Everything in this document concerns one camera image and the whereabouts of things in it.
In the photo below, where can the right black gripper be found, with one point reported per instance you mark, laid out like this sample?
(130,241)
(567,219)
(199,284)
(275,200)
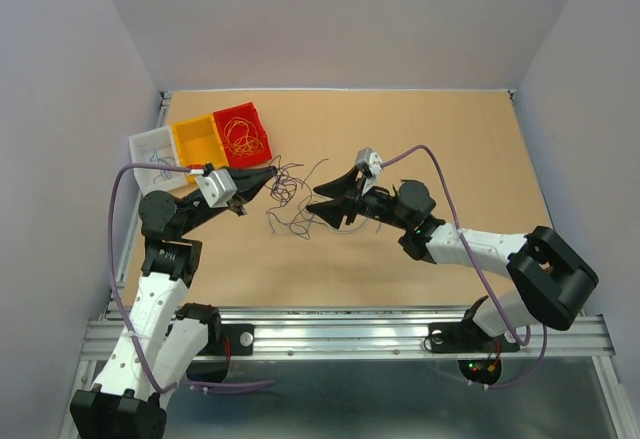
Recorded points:
(346,186)

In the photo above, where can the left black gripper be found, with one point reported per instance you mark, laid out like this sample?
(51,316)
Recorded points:
(248,181)

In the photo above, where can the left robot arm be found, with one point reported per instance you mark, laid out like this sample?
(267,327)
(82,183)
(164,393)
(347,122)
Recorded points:
(162,334)

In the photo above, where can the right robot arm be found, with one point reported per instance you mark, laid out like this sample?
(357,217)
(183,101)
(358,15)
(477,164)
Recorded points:
(552,281)

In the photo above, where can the red plastic bin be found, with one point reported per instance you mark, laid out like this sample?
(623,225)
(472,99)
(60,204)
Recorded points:
(243,137)

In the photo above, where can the yellow plastic bin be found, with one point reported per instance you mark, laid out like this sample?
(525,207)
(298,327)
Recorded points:
(198,142)

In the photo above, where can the white plastic bin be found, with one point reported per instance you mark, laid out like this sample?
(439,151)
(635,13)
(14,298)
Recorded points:
(156,147)

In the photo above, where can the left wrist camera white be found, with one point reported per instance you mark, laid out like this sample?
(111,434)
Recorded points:
(216,186)

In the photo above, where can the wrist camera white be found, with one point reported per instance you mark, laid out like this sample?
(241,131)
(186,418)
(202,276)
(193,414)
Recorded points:
(216,186)
(369,164)

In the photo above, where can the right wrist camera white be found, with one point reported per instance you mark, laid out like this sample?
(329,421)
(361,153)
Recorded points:
(369,164)

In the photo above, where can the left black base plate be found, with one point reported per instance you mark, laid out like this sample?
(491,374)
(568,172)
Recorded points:
(230,340)

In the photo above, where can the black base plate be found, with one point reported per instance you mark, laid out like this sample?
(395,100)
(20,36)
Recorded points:
(230,340)
(464,338)

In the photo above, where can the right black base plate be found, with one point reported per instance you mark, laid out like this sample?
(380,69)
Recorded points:
(464,338)

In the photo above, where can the aluminium rail frame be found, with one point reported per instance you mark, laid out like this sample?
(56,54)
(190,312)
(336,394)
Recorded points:
(340,317)

